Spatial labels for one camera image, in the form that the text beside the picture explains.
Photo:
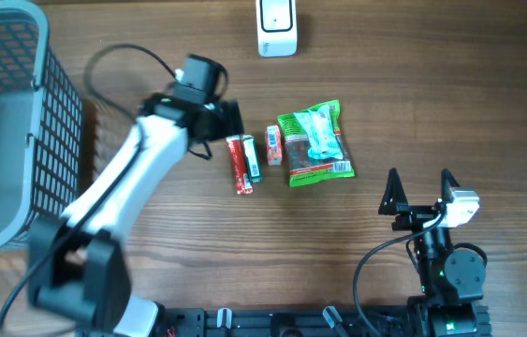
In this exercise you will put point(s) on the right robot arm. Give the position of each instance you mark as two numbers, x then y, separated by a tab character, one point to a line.
451	275

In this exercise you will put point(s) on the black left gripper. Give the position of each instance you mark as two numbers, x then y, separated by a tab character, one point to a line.
230	119

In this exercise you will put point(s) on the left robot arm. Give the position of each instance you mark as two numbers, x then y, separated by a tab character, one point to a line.
77	267

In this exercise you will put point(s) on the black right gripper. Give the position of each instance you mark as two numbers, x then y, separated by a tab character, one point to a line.
413	215

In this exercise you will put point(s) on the red stick pack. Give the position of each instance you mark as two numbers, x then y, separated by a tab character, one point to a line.
242	179

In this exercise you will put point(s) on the green snack bag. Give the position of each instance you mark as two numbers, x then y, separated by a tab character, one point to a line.
304	170

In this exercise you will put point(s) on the green stick pack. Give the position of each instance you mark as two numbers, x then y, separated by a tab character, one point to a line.
250	152

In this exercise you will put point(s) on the small red candy pack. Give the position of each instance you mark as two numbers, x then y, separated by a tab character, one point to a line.
273	145

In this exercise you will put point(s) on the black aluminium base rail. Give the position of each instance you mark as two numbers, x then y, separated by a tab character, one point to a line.
389	320

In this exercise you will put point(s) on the grey plastic shopping basket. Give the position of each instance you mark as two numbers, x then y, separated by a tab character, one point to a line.
41	125

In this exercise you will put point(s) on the white barcode scanner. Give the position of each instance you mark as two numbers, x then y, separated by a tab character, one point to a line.
277	29

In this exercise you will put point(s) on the teal white tissue pack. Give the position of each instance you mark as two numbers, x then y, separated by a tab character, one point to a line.
318	127

